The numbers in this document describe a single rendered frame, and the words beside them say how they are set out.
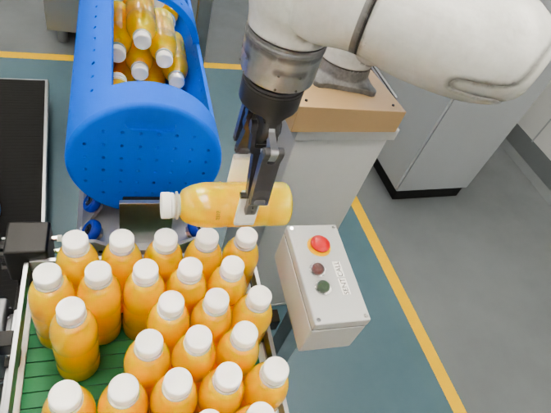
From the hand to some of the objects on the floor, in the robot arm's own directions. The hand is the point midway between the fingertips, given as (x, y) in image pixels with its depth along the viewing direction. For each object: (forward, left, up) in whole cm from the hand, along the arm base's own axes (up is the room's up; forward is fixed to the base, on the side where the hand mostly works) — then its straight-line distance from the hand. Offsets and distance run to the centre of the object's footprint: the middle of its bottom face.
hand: (243, 191), depth 69 cm
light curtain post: (-2, -175, -110) cm, 207 cm away
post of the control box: (-19, -7, -123) cm, 125 cm away
